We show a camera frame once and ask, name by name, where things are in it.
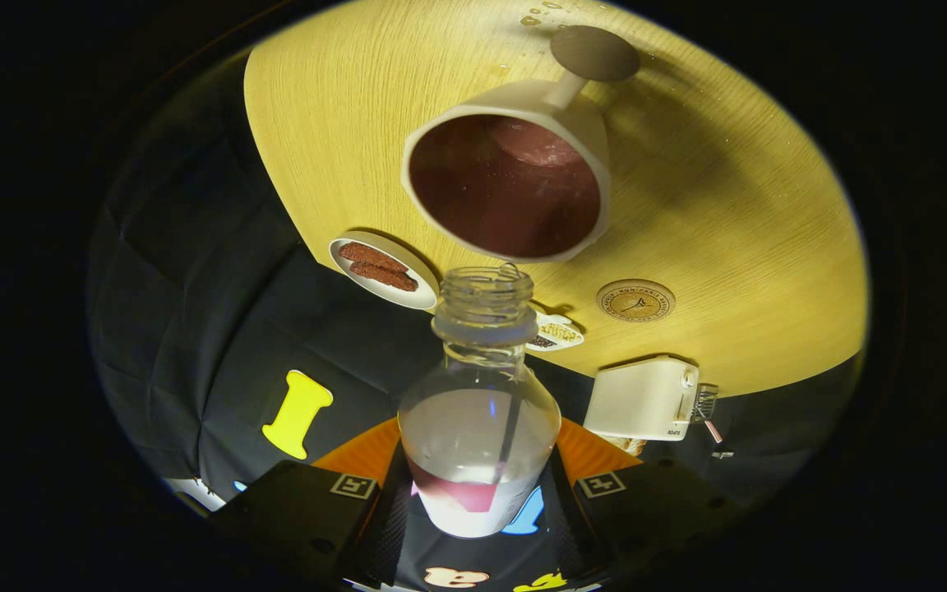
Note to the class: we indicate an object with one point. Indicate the white divided bean tray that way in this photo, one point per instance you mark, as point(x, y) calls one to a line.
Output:
point(561, 333)

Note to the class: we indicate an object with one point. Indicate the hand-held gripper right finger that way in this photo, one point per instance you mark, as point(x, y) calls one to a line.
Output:
point(560, 526)

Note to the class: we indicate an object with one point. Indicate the round cork coaster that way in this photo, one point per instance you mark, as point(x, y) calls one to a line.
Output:
point(635, 300)

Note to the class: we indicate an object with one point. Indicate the white round plate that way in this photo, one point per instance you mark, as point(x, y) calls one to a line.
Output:
point(420, 294)

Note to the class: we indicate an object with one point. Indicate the brown meat piece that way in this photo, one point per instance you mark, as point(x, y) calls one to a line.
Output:
point(371, 256)
point(385, 277)

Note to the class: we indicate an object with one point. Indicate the toast slice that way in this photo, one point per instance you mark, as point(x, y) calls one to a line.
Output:
point(626, 446)

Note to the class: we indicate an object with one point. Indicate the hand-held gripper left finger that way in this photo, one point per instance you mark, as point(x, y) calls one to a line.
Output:
point(387, 526)

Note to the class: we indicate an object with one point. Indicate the wooden table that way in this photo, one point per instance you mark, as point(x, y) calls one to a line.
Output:
point(728, 205)

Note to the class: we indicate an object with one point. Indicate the clear juice bottle red label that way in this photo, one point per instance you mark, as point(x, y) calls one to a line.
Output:
point(478, 436)

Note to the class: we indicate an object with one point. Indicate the white toaster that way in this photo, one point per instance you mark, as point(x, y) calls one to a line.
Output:
point(638, 399)

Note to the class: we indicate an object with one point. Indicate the pink striped straw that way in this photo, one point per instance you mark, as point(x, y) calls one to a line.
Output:
point(713, 432)

